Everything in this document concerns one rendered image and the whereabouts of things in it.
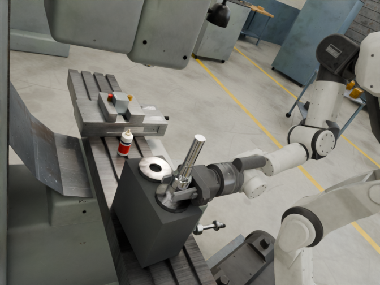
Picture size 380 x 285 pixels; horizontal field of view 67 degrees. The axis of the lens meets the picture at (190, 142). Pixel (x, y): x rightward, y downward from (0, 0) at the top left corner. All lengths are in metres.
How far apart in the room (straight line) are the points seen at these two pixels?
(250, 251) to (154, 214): 0.86
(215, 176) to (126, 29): 0.42
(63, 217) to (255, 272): 0.85
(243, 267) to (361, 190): 0.67
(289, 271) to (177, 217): 0.64
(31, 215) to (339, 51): 1.10
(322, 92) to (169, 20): 0.50
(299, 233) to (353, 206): 0.19
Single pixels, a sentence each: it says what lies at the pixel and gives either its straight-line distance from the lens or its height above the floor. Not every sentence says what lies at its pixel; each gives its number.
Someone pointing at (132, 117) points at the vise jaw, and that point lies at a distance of 1.14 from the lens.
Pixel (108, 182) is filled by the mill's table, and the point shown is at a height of 0.93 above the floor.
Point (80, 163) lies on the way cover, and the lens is 1.13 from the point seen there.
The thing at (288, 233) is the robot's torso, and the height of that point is 0.97.
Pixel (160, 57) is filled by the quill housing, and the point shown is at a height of 1.35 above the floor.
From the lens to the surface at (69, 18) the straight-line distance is 0.72.
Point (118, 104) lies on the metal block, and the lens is 1.14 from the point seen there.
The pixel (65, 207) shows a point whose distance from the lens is 1.02.
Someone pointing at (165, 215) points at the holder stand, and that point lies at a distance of 0.69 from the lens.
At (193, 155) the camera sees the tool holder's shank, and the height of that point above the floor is 1.27.
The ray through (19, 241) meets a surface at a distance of 1.15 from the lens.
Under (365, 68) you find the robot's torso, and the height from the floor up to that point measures 1.52.
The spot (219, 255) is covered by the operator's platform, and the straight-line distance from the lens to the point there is 1.64.
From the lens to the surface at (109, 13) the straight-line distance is 0.73.
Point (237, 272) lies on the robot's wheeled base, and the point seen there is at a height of 0.59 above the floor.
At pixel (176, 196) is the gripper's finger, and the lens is 0.66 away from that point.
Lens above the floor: 1.62
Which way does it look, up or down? 32 degrees down
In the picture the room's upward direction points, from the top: 24 degrees clockwise
